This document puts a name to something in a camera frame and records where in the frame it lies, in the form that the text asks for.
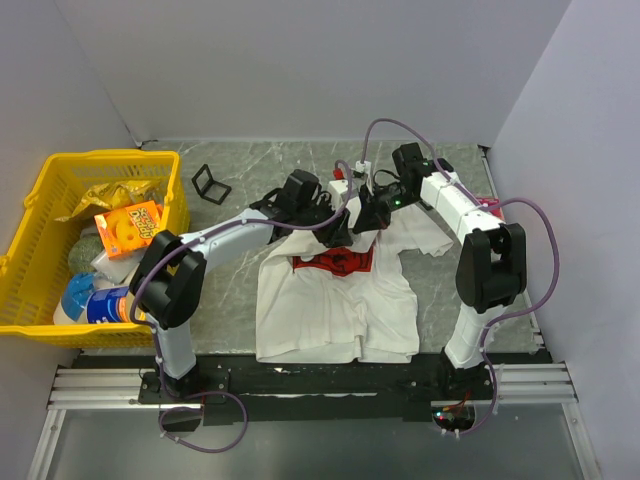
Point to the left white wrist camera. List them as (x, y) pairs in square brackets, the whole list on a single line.
[(342, 189)]

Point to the aluminium rail frame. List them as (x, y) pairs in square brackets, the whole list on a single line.
[(86, 390)]

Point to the black folding mirror left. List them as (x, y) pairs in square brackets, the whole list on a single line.
[(208, 188)]

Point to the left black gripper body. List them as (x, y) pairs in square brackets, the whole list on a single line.
[(312, 213)]

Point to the blue lid white container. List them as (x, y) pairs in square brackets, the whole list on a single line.
[(72, 307)]

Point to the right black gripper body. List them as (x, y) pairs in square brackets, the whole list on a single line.
[(393, 197)]

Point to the orange Scrub Daddy box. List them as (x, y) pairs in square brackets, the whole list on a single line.
[(129, 229)]

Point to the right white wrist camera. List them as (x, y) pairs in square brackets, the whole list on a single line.
[(362, 169)]

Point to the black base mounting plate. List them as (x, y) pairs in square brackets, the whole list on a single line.
[(230, 388)]

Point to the blue white canister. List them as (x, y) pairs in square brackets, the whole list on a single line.
[(109, 305)]

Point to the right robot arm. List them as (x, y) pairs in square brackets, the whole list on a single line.
[(491, 270)]

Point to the yellow plastic basket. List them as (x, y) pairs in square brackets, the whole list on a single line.
[(34, 271)]

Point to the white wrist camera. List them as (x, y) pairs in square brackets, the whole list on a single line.
[(362, 169), (342, 189)]

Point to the gold snack bag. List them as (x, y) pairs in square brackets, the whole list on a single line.
[(106, 197)]

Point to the white Coca-Cola t-shirt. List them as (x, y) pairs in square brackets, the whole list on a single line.
[(323, 305)]

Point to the green scrub sponge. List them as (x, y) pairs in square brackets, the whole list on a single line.
[(83, 253)]

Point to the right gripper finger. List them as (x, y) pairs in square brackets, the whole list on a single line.
[(367, 198), (371, 219)]

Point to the pink orange sponge box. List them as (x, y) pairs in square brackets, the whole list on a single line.
[(491, 203)]

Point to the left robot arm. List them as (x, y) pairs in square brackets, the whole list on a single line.
[(167, 285)]

